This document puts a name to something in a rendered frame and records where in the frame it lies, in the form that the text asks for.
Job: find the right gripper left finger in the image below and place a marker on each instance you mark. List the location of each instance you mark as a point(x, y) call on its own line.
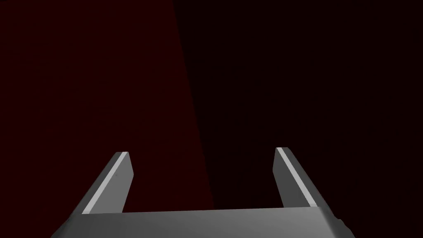
point(112, 188)

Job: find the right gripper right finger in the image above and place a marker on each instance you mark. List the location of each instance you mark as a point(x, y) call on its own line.
point(294, 185)

